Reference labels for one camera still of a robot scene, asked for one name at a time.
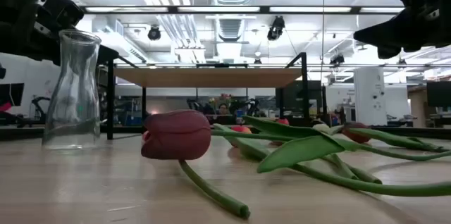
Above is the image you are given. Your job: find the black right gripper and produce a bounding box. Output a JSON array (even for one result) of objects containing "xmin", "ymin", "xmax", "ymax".
[{"xmin": 353, "ymin": 0, "xmax": 451, "ymax": 60}]

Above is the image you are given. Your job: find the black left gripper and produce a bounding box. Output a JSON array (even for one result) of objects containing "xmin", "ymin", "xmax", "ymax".
[{"xmin": 0, "ymin": 0, "xmax": 119, "ymax": 67}]

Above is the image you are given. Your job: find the clear glass vase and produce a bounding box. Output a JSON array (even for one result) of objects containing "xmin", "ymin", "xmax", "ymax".
[{"xmin": 41, "ymin": 29, "xmax": 103, "ymax": 151}]

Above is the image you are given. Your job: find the pale yellow tulip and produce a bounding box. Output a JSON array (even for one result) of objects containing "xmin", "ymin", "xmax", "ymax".
[{"xmin": 312, "ymin": 123, "xmax": 345, "ymax": 137}]

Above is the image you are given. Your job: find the pink peach tulip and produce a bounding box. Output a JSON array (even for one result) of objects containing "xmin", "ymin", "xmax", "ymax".
[{"xmin": 142, "ymin": 130, "xmax": 252, "ymax": 220}]

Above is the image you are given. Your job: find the white pillar cabinet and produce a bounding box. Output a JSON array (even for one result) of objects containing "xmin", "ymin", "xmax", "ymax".
[{"xmin": 353, "ymin": 67, "xmax": 388, "ymax": 127}]

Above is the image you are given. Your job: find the black monitor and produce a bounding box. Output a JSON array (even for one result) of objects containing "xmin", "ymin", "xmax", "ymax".
[
  {"xmin": 426, "ymin": 81, "xmax": 451, "ymax": 108},
  {"xmin": 0, "ymin": 82, "xmax": 25, "ymax": 107}
]

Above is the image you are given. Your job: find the black overhead light beam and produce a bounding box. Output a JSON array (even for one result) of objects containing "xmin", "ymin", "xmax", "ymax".
[{"xmin": 79, "ymin": 4, "xmax": 406, "ymax": 15}]

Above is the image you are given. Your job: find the background flower bouquet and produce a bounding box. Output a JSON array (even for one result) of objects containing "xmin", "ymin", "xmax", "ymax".
[{"xmin": 210, "ymin": 92, "xmax": 234, "ymax": 107}]

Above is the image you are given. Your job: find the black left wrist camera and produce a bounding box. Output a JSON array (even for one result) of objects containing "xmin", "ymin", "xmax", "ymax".
[{"xmin": 39, "ymin": 0, "xmax": 86, "ymax": 32}]

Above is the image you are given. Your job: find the wooden shelf with black frame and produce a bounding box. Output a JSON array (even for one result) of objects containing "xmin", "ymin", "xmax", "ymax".
[{"xmin": 106, "ymin": 51, "xmax": 311, "ymax": 141}]

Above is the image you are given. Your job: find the black table rig frame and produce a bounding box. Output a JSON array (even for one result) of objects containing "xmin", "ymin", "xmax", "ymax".
[{"xmin": 0, "ymin": 125, "xmax": 451, "ymax": 141}]

